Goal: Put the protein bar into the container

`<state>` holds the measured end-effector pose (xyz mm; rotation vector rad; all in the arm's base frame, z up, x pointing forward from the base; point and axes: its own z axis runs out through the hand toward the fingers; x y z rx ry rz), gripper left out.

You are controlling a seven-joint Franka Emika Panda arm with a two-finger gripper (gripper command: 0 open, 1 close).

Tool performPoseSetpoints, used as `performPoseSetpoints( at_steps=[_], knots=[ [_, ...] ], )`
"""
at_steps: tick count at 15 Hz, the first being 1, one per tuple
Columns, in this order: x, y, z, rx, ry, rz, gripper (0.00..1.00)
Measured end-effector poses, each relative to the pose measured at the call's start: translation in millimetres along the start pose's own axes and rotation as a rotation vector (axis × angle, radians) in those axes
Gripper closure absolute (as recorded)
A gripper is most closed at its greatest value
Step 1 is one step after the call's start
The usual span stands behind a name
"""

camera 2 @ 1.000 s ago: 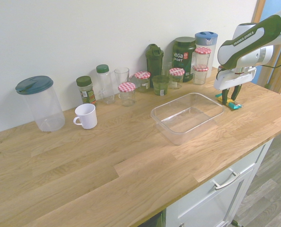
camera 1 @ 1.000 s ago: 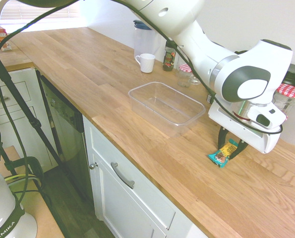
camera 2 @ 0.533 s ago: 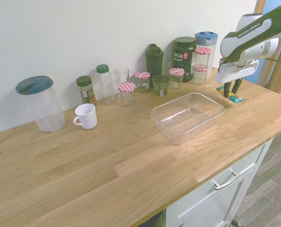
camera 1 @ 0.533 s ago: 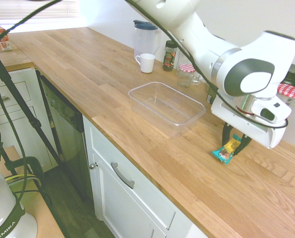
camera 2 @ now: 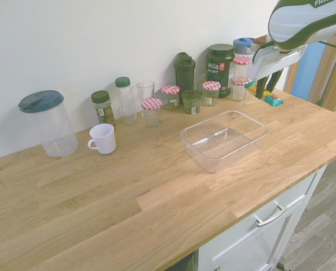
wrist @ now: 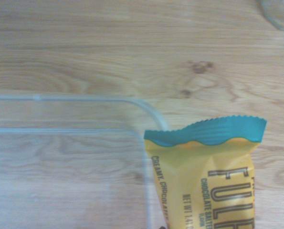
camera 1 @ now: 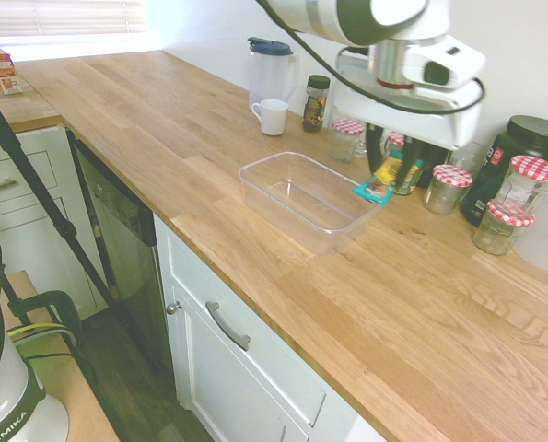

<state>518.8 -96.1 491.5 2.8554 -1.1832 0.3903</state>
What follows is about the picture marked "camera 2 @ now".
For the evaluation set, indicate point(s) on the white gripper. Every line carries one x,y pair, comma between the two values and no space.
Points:
272,60

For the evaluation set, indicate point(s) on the tall clear drinking glass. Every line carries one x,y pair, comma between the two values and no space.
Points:
145,90

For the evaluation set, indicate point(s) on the white kitchen cabinet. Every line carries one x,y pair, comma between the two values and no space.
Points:
258,242

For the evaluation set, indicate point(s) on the short green-tinted glass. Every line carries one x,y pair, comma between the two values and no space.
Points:
192,101

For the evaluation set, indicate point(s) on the clear plastic rectangular container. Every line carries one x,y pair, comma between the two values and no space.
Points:
223,146

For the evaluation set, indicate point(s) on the white ceramic mug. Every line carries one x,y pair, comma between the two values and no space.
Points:
104,139

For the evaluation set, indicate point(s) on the dark green protein powder tub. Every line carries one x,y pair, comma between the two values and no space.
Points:
220,67

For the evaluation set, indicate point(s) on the wooden door frame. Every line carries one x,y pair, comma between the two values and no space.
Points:
333,82

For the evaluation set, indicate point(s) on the clear pitcher teal lid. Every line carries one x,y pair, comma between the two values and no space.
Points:
53,127

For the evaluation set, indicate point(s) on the spice jar green lid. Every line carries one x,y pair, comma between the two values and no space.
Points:
103,108

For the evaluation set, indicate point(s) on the dark green shaker bottle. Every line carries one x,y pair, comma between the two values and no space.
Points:
184,73

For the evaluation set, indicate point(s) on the teal protein bar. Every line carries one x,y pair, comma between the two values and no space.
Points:
274,100

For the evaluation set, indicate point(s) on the glass jar checkered lid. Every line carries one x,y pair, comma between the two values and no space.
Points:
241,66
211,93
170,97
238,91
151,111

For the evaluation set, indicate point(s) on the white bottle blue lid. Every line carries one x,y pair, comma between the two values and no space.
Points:
241,46

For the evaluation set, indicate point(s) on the clear bottle green cap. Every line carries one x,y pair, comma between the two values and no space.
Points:
126,101

